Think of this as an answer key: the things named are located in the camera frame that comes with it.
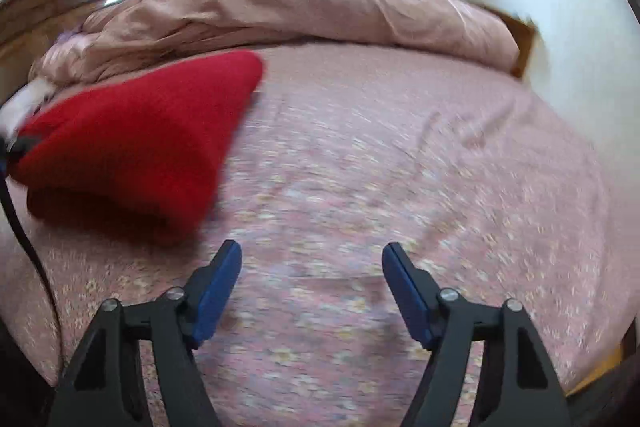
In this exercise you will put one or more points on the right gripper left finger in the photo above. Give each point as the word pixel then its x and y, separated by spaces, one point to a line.
pixel 104 385

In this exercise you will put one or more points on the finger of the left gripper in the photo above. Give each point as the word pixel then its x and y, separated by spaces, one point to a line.
pixel 14 149

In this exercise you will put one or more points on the red knit cardigan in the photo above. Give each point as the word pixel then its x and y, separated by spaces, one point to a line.
pixel 143 158

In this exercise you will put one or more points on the white and purple pillow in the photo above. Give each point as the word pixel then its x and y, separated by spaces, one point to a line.
pixel 23 104

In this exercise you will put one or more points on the dark wooden headboard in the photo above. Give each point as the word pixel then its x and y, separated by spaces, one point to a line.
pixel 30 27

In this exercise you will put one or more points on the pink floral duvet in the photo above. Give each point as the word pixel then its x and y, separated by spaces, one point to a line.
pixel 139 34

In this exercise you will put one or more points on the pink floral bed sheet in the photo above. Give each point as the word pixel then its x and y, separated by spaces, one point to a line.
pixel 346 149

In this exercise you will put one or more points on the wooden window ledge cabinet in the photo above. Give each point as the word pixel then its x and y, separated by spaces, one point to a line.
pixel 524 32

